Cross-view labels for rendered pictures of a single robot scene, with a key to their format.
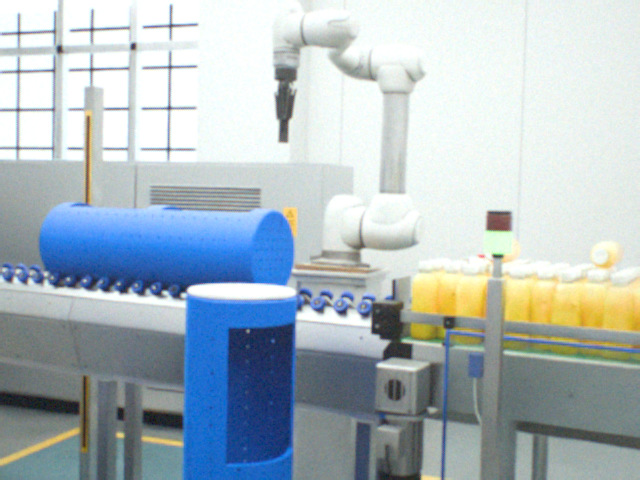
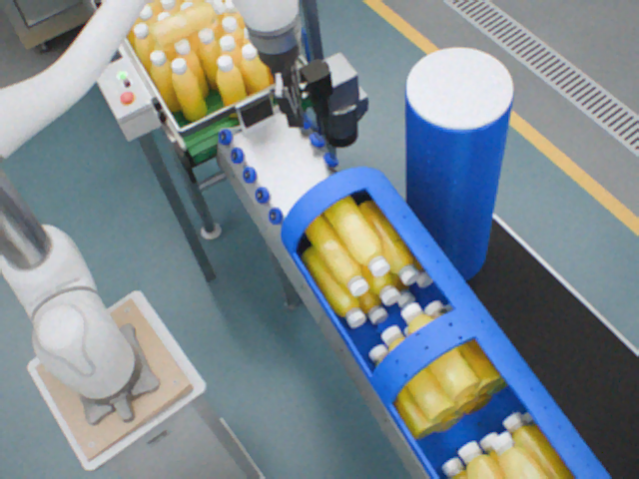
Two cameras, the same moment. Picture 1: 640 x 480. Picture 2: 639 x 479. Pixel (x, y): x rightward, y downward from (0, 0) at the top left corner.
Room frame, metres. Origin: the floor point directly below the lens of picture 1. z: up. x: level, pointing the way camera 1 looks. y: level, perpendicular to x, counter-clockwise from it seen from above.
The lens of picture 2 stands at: (3.43, 0.78, 2.62)
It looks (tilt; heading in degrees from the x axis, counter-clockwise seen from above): 59 degrees down; 224
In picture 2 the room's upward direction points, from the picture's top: 11 degrees counter-clockwise
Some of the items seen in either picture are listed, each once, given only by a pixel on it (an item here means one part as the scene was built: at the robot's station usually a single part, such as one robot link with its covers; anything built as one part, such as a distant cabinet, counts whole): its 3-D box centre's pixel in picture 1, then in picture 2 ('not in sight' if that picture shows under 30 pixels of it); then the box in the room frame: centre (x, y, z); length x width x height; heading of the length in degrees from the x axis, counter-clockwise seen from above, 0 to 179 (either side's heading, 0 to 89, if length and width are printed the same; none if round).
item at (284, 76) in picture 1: (285, 83); (281, 56); (2.74, 0.12, 1.64); 0.08 x 0.07 x 0.09; 27
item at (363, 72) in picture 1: (361, 64); not in sight; (3.24, -0.14, 1.78); 0.18 x 0.14 x 0.13; 154
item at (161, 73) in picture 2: not in sight; (167, 82); (2.52, -0.54, 1.00); 0.07 x 0.07 x 0.19
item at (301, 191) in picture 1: (157, 289); not in sight; (4.83, 0.92, 0.72); 2.15 x 0.54 x 1.45; 70
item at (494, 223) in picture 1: (499, 223); not in sight; (1.99, -0.42, 1.23); 0.06 x 0.06 x 0.04
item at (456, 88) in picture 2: (241, 291); (459, 87); (2.17, 0.20, 1.03); 0.28 x 0.28 x 0.01
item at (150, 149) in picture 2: not in sight; (177, 207); (2.65, -0.56, 0.50); 0.04 x 0.04 x 1.00; 63
